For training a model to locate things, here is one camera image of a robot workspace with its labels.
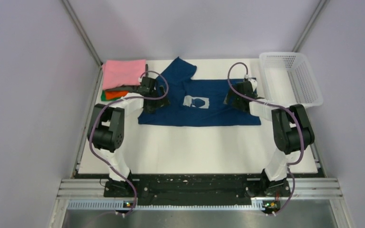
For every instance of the pink folded t shirt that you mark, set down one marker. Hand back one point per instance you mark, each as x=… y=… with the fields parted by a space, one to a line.
x=120 y=73

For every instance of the orange folded t shirt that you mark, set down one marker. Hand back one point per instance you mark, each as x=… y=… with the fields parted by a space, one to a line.
x=114 y=94

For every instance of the white plastic basket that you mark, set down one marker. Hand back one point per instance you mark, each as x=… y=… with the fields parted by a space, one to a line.
x=288 y=78

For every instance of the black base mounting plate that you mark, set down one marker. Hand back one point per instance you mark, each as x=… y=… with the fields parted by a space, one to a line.
x=196 y=189

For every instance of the grey folded t shirt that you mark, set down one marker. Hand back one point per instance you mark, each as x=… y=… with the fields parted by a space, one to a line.
x=130 y=88

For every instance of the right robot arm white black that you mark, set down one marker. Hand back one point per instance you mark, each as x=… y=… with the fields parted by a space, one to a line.
x=292 y=133

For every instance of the aluminium frame rail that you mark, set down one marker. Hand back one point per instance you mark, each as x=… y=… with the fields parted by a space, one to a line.
x=305 y=189

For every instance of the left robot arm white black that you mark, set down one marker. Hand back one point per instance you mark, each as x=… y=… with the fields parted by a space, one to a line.
x=107 y=129

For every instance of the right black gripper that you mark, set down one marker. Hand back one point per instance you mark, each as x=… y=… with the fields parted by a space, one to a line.
x=234 y=103

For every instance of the green folded t shirt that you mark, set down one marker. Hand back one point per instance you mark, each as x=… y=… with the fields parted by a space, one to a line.
x=103 y=97

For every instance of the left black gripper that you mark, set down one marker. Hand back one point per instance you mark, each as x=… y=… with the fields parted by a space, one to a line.
x=160 y=103

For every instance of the dark blue t shirt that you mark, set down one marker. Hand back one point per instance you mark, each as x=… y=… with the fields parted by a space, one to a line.
x=194 y=102

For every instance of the white slotted cable duct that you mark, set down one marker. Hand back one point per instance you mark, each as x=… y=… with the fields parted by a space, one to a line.
x=121 y=204

